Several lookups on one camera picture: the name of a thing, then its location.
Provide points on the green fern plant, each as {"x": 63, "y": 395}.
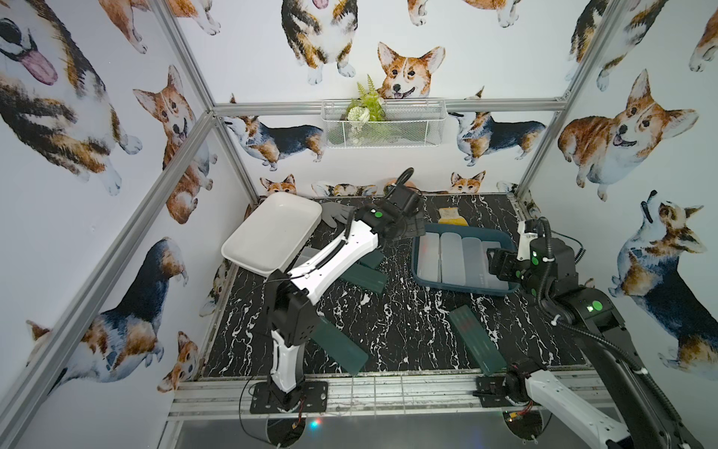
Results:
{"x": 365, "y": 113}

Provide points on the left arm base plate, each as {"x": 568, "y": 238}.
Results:
{"x": 308, "y": 397}

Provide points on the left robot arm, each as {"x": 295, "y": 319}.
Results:
{"x": 292, "y": 297}

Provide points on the teal storage box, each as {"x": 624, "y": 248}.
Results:
{"x": 484, "y": 234}

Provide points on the grey rubber glove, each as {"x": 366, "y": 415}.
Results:
{"x": 334, "y": 213}

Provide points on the green pencil case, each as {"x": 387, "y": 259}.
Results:
{"x": 372, "y": 260}
{"x": 366, "y": 278}
{"x": 349, "y": 355}
{"x": 478, "y": 343}

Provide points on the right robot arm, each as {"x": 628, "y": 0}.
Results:
{"x": 647, "y": 417}

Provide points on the white storage tray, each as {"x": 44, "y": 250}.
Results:
{"x": 272, "y": 236}

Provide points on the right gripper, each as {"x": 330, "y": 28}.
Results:
{"x": 505, "y": 258}

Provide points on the yellow knit glove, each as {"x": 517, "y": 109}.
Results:
{"x": 452, "y": 217}

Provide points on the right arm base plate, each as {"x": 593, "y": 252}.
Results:
{"x": 513, "y": 389}

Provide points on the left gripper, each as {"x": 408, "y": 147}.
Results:
{"x": 412, "y": 225}

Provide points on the white wire wall basket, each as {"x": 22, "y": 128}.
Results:
{"x": 409, "y": 123}

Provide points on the aluminium front rail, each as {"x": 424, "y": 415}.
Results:
{"x": 346, "y": 396}

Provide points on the clear case with red pen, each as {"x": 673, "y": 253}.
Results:
{"x": 429, "y": 258}

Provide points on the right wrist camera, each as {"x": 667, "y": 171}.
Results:
{"x": 539, "y": 250}

